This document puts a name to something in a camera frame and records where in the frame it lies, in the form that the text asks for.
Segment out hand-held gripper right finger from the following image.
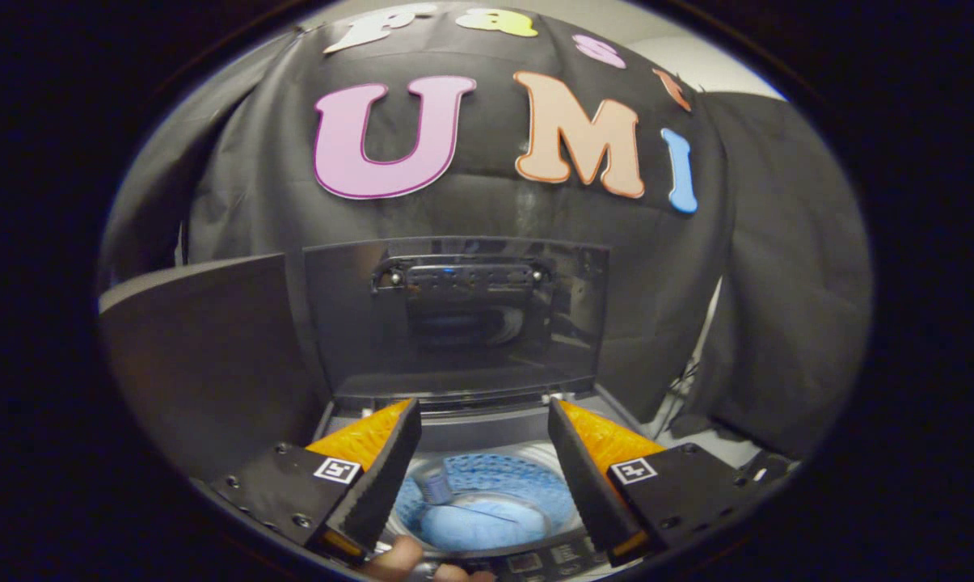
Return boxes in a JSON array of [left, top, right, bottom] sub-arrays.
[[546, 398, 778, 567]]

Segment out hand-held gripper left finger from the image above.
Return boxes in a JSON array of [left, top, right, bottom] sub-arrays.
[[209, 398, 423, 565]]

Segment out light blue polo shirt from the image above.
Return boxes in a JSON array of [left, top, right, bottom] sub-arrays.
[[395, 453, 581, 554]]

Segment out grey top-load washing machine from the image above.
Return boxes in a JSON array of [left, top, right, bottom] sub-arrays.
[[317, 384, 786, 582]]

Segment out beige and grey cabinet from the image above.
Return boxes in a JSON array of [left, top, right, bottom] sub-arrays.
[[99, 253, 327, 483]]

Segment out black backdrop cloth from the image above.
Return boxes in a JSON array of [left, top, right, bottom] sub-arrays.
[[99, 4, 874, 462]]

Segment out black floor cables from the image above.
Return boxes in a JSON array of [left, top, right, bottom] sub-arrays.
[[663, 360, 702, 425]]

